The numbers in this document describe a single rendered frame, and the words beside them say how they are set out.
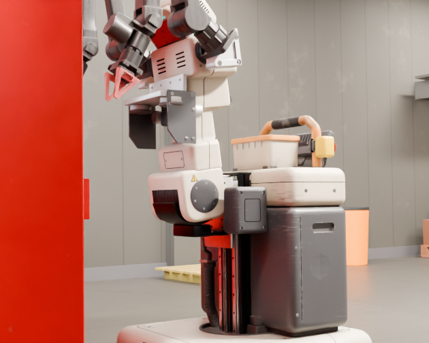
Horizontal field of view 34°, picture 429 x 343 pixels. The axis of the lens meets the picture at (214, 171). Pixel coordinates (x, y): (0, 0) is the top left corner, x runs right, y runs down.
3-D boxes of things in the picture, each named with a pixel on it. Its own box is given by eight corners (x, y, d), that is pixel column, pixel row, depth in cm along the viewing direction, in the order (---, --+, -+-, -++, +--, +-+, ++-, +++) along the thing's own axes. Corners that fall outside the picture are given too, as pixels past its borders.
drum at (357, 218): (352, 262, 790) (351, 207, 793) (378, 264, 758) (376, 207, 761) (326, 264, 769) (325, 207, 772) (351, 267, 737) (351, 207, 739)
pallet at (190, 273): (257, 269, 717) (256, 259, 717) (308, 276, 651) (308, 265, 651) (152, 278, 651) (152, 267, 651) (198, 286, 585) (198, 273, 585)
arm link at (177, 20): (215, 22, 209) (205, 26, 213) (192, -3, 205) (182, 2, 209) (200, 45, 205) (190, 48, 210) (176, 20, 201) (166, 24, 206)
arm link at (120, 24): (163, 16, 197) (148, 23, 205) (130, -8, 192) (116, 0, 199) (146, 52, 194) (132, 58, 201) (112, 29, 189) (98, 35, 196)
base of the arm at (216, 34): (239, 31, 210) (216, 39, 220) (220, 12, 207) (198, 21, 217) (225, 52, 207) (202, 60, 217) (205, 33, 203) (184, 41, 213)
